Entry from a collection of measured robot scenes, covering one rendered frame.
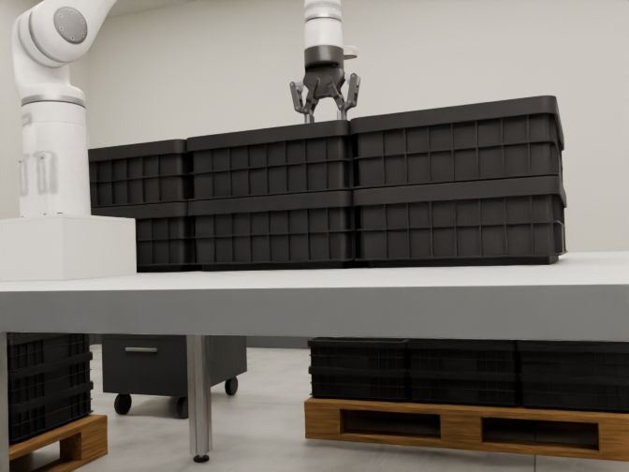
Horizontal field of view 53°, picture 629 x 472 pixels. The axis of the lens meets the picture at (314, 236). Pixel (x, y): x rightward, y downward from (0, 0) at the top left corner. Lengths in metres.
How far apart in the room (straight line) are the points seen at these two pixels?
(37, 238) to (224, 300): 0.46
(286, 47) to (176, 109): 1.05
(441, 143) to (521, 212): 0.15
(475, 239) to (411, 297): 0.45
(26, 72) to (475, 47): 3.90
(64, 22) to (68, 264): 0.36
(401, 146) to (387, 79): 3.79
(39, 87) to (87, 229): 0.22
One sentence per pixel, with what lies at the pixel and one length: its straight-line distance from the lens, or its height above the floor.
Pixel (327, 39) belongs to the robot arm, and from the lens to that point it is 1.21.
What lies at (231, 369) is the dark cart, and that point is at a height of 0.15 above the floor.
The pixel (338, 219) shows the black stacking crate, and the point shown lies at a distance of 0.98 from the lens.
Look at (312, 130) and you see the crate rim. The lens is 1.00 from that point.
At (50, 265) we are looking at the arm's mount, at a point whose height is 0.72.
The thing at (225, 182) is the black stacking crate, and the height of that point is 0.85.
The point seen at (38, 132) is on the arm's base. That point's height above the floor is 0.91.
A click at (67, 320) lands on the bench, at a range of 0.64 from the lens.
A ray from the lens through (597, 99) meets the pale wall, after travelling 4.59.
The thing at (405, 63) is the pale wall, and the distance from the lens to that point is 4.75.
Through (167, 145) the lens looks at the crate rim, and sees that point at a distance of 1.14.
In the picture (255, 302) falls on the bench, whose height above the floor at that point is 0.69.
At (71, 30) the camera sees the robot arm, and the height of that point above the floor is 1.07.
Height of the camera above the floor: 0.73
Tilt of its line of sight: 1 degrees up
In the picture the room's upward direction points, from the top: 2 degrees counter-clockwise
